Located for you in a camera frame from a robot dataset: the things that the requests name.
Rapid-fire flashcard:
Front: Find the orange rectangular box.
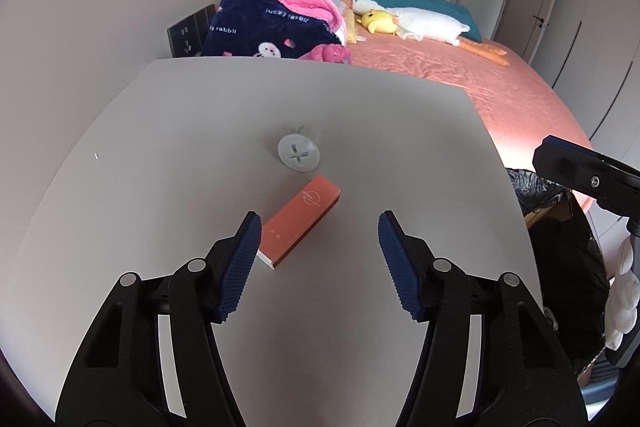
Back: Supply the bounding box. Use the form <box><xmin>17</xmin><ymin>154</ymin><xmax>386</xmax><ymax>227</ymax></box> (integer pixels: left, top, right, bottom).
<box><xmin>257</xmin><ymin>174</ymin><xmax>342</xmax><ymax>269</ymax></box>

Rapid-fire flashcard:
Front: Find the bed with salmon sheet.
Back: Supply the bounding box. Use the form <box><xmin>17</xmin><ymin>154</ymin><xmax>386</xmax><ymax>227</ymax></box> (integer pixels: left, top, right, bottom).
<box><xmin>345</xmin><ymin>27</ymin><xmax>593</xmax><ymax>212</ymax></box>

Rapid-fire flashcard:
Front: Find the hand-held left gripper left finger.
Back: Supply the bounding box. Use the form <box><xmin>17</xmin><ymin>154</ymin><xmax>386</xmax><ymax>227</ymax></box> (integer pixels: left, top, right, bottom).
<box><xmin>55</xmin><ymin>209</ymin><xmax>263</xmax><ymax>427</ymax></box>

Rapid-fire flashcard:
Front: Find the black trash bag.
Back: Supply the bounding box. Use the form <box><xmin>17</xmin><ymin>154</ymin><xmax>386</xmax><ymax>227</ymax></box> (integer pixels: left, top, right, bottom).
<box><xmin>505</xmin><ymin>167</ymin><xmax>613</xmax><ymax>360</ymax></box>

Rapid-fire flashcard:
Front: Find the yellow duck plush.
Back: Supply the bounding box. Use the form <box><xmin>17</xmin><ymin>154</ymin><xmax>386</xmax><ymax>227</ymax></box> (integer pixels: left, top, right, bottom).
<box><xmin>361</xmin><ymin>9</ymin><xmax>399</xmax><ymax>35</ymax></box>

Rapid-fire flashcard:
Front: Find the navy rabbit-print blanket pink lining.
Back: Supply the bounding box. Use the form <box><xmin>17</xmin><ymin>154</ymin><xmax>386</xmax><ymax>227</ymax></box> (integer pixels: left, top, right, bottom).
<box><xmin>201</xmin><ymin>0</ymin><xmax>353</xmax><ymax>65</ymax></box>

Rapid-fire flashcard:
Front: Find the yellow corn plush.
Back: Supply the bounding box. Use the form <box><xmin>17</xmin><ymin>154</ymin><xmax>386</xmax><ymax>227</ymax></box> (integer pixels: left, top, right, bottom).
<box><xmin>344</xmin><ymin>7</ymin><xmax>366</xmax><ymax>45</ymax></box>

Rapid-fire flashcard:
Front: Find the pink white striped blanket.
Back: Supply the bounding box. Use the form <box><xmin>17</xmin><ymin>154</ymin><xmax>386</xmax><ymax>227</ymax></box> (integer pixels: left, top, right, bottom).
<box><xmin>327</xmin><ymin>0</ymin><xmax>351</xmax><ymax>45</ymax></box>

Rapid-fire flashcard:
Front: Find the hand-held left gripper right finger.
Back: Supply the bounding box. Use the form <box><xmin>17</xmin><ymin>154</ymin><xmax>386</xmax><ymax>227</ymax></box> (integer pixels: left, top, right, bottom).
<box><xmin>377</xmin><ymin>209</ymin><xmax>588</xmax><ymax>427</ymax></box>

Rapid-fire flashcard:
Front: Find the grey round cable grommet cap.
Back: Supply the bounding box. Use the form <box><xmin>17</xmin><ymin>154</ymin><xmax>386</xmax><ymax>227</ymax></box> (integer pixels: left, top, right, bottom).
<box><xmin>277</xmin><ymin>124</ymin><xmax>322</xmax><ymax>172</ymax></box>

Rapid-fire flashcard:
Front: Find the black wall socket panel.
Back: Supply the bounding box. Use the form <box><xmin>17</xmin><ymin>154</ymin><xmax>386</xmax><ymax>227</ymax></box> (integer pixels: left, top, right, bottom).
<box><xmin>167</xmin><ymin>4</ymin><xmax>217</xmax><ymax>59</ymax></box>

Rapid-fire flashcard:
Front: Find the white goose plush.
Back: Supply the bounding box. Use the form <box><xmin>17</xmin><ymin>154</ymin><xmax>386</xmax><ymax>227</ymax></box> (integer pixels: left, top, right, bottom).
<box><xmin>351</xmin><ymin>0</ymin><xmax>511</xmax><ymax>66</ymax></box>

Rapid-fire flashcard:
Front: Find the white wardrobe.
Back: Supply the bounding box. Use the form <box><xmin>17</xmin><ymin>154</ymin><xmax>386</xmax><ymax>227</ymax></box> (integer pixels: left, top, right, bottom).
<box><xmin>530</xmin><ymin>0</ymin><xmax>640</xmax><ymax>158</ymax></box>

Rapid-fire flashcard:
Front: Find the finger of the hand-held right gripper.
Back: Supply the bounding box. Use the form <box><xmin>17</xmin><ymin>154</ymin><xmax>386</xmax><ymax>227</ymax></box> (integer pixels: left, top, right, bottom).
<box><xmin>532</xmin><ymin>135</ymin><xmax>640</xmax><ymax>214</ymax></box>

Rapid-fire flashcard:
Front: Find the teal pillow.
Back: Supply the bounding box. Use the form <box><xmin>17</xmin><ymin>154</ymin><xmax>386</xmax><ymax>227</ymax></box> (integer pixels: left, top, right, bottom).
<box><xmin>354</xmin><ymin>0</ymin><xmax>483</xmax><ymax>42</ymax></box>

